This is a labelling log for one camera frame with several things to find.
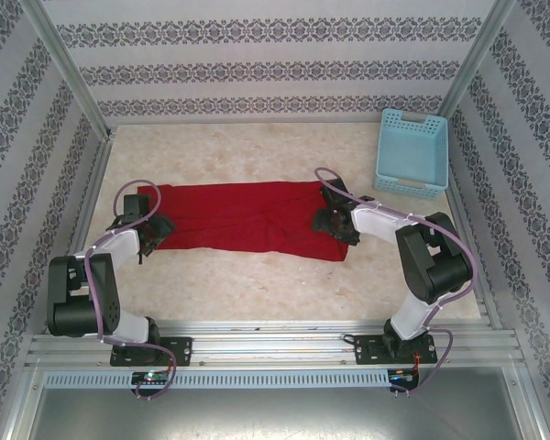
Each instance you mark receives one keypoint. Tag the red t-shirt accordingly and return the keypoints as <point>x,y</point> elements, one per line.
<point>238,215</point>

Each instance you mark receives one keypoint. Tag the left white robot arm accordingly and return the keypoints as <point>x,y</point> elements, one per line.
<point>119,243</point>

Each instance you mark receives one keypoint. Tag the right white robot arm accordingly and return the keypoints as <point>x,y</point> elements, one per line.
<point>376,222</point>

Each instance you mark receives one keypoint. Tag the light blue plastic basket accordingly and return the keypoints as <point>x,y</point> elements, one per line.
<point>412,151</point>

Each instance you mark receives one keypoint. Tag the aluminium table side rail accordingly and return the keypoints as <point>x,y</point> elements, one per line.
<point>464,229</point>
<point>80,234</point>

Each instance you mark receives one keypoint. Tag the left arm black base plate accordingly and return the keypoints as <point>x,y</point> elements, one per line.
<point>179,350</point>

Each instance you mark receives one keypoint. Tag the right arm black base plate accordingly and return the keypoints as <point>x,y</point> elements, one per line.
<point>366,350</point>

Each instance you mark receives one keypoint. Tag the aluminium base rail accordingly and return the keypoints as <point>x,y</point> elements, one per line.
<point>275,348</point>

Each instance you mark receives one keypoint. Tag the aluminium frame post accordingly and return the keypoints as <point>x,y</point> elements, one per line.
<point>474,57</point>
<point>68,69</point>

